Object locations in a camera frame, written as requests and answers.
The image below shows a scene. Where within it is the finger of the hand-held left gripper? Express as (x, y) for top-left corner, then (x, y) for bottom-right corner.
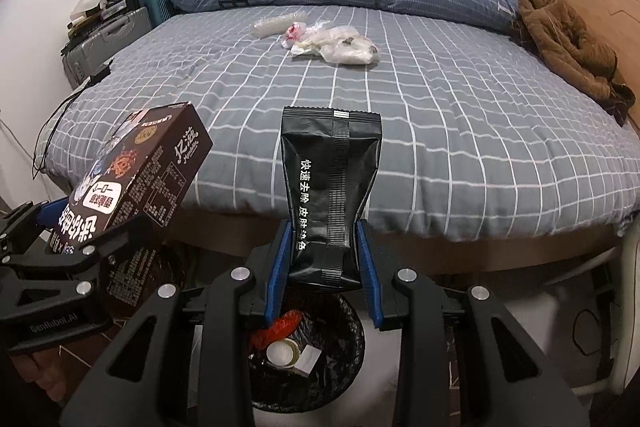
(0, 219), (153, 308)
(0, 197), (73, 258)

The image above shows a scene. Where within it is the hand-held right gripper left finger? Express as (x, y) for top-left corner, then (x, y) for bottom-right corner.
(60, 219), (293, 427)

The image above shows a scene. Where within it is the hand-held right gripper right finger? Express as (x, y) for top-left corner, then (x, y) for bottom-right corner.
(356, 219), (591, 427)

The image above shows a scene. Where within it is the red plastic bag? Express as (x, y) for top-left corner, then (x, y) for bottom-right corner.
(252, 309), (303, 350)

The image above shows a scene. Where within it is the yellow tape roll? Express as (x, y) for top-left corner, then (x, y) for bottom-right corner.
(266, 341), (301, 369)

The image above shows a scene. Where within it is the black trash bin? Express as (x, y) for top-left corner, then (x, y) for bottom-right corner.
(247, 292), (366, 413)

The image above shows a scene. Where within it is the small white box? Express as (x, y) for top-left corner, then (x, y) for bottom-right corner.
(292, 347), (321, 378)

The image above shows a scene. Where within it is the brown cookie box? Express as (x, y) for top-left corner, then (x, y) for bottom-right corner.
(44, 102), (213, 308)

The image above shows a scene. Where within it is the black packet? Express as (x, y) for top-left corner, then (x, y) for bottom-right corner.
(280, 106), (383, 292)

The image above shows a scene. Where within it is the large clear plastic bag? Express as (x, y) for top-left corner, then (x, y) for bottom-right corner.
(320, 27), (382, 66)

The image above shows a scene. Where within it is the small clear plastic bag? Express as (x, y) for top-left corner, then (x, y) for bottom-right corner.
(290, 21), (351, 58)

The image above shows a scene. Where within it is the white and red wrapper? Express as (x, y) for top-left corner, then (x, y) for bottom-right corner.
(282, 23), (307, 50)

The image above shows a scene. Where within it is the crushed clear plastic bottle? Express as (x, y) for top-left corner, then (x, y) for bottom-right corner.
(252, 14), (301, 38)

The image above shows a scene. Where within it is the person's left hand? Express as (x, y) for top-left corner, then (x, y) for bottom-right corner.
(7, 347), (68, 405)

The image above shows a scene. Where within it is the grey checked bed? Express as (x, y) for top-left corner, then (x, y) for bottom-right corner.
(35, 2), (640, 288)

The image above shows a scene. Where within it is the grey suitcase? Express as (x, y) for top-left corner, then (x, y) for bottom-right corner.
(62, 7), (153, 88)

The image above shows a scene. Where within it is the white rounded appliance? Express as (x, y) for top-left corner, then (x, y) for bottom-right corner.
(70, 0), (108, 20)

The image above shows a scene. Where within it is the teal suitcase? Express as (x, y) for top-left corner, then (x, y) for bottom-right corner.
(137, 0), (176, 28)

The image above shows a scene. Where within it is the white chair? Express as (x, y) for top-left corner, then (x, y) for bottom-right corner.
(607, 234), (640, 400)

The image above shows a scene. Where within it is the brown jacket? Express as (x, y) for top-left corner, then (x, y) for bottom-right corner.
(511, 0), (637, 126)

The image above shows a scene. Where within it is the wooden headboard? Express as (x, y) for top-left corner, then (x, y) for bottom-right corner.
(547, 0), (640, 130)

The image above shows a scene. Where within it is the black charger with cable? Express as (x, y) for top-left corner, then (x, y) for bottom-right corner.
(30, 59), (115, 180)

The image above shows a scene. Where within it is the black cable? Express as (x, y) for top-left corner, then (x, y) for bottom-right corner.
(572, 307), (618, 353)

